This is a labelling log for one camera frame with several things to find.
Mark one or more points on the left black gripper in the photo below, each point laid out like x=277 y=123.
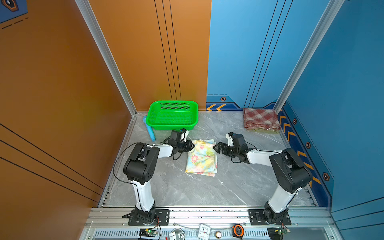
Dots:
x=188 y=143

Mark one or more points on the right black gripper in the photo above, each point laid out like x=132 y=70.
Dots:
x=220 y=145

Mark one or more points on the cream yellow cloth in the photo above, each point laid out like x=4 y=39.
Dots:
x=202 y=159

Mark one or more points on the olive green skirt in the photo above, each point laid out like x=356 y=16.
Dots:
x=269 y=131

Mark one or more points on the red plaid skirt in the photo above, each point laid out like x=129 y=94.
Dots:
x=263 y=119

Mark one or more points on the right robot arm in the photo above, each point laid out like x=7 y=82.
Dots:
x=290 y=171

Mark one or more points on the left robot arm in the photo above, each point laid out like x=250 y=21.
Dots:
x=140 y=168

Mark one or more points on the green plastic basket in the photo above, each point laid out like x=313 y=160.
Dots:
x=173 y=115

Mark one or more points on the light blue tube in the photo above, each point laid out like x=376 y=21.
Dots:
x=149 y=129

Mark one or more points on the orange black tape measure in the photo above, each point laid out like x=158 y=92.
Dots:
x=238 y=231

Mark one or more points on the white square clock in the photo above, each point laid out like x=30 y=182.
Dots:
x=204 y=232

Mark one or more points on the white power plug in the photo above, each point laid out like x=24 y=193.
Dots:
x=177 y=234

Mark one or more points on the green circuit board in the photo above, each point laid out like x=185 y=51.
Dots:
x=148 y=234

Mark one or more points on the right small circuit board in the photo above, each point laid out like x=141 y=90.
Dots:
x=283 y=231

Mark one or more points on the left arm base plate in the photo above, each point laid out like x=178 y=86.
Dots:
x=153 y=217

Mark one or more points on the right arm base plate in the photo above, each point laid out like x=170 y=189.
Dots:
x=259 y=217

